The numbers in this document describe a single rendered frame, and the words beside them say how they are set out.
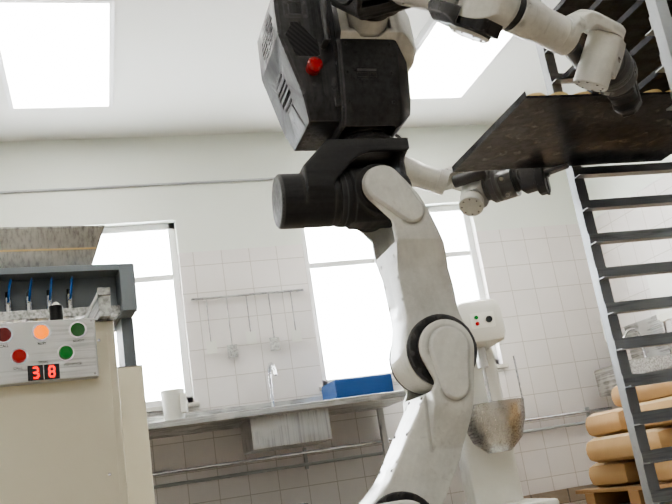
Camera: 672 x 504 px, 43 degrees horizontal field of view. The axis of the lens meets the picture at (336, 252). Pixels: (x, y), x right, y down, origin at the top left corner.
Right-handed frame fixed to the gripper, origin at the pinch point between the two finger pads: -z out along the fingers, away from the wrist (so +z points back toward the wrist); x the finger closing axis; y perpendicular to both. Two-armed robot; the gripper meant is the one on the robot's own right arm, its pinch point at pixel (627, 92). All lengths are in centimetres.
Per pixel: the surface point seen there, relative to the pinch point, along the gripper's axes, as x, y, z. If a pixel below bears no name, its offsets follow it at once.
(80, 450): -52, 128, 37
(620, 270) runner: -29, 18, -41
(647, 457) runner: -74, 22, -37
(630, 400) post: -60, 22, -37
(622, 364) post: -52, 22, -37
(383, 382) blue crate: -10, 228, -318
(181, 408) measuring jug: -9, 318, -224
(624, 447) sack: -74, 93, -339
